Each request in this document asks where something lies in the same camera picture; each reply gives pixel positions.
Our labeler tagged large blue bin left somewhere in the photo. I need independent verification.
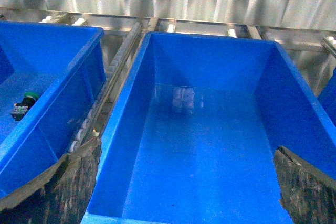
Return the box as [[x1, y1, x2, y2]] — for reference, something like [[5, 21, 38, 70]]
[[1, 21, 106, 197]]

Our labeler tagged large blue bin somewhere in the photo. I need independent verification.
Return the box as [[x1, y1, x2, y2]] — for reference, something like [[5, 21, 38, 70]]
[[82, 32, 335, 223], [1, 21, 106, 197]]

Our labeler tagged left roller track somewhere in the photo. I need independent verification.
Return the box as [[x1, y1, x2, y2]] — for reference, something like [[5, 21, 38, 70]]
[[68, 22, 142, 153]]

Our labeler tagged large blue bin right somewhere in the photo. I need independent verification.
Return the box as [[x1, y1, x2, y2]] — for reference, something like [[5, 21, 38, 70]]
[[82, 32, 335, 223]]

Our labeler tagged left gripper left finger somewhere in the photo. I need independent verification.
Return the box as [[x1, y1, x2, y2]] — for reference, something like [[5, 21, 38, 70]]
[[1, 137, 102, 223]]

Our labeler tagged green button back centre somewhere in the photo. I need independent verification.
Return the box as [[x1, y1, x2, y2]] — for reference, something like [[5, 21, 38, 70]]
[[11, 92, 39, 121]]

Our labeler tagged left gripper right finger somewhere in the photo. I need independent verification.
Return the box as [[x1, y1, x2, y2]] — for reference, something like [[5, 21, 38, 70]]
[[273, 146, 335, 223]]

